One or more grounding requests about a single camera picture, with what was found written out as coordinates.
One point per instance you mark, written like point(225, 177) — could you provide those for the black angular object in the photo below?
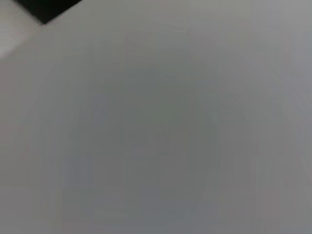
point(48, 9)

